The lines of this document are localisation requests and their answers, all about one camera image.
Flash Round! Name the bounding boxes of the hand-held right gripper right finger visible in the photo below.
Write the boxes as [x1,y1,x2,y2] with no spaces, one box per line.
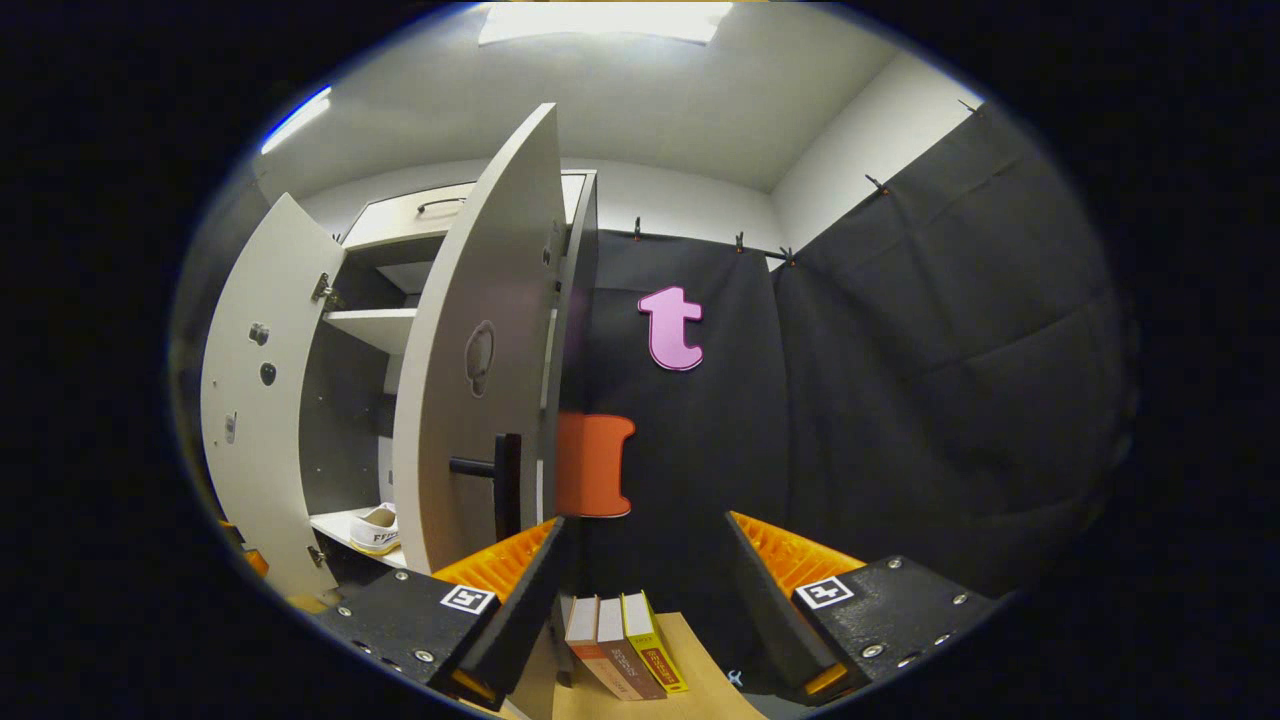
[723,510,1001,719]

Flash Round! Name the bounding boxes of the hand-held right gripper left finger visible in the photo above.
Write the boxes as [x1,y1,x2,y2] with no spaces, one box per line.
[315,515,574,711]

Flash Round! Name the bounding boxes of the white shoe cabinet door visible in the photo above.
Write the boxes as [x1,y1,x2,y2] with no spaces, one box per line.
[392,103,563,576]
[200,193,346,601]

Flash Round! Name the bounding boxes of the white canvas shoe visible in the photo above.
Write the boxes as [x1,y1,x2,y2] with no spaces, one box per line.
[350,503,401,556]

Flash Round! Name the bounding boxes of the white grey shoe cabinet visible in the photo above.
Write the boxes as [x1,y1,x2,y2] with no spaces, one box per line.
[298,170,599,591]

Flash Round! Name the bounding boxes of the white cabinet drawer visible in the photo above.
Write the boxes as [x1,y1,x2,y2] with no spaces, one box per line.
[345,172,586,251]

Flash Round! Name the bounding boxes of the orange white book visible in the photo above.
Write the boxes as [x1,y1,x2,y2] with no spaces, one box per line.
[565,595,626,701]

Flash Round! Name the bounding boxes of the brown book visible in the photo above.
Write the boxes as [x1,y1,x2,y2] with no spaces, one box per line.
[597,597,668,701]

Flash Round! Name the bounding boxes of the black backdrop cloth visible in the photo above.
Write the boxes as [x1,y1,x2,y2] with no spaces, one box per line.
[565,100,1136,691]

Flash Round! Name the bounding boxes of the small ceiling light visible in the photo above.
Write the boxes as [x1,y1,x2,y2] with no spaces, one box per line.
[262,85,333,156]

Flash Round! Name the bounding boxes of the large ceiling light panel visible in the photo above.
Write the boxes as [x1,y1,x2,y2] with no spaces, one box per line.
[478,0,736,46]

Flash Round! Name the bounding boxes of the black door handle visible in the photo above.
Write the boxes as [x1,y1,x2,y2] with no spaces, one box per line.
[449,433,522,542]

